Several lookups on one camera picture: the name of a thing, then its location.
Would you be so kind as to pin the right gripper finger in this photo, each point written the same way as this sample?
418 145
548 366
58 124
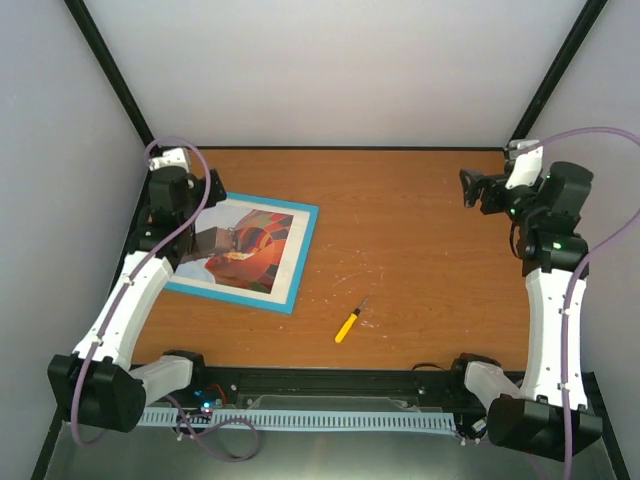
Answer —
474 179
471 194

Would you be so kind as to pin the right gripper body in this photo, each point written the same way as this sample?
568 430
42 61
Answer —
492 205

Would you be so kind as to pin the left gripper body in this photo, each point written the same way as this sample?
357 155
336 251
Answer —
201 185

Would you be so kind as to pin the blue picture frame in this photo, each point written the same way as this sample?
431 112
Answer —
283 296

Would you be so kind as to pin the yellow handled screwdriver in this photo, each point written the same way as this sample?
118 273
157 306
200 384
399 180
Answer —
349 322

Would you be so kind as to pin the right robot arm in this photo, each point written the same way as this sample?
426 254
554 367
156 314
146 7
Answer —
548 413

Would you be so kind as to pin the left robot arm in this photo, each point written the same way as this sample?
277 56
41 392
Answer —
96 384

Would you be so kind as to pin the hot air balloon photo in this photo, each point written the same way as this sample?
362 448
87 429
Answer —
237 247

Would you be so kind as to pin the small lit circuit board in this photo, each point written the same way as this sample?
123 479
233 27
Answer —
205 402

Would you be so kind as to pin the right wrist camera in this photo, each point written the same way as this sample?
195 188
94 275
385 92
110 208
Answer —
524 163

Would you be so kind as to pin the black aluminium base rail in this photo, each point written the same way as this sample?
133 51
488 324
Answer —
424 388

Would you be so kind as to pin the blue slotted cable duct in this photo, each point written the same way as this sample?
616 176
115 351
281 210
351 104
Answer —
329 421

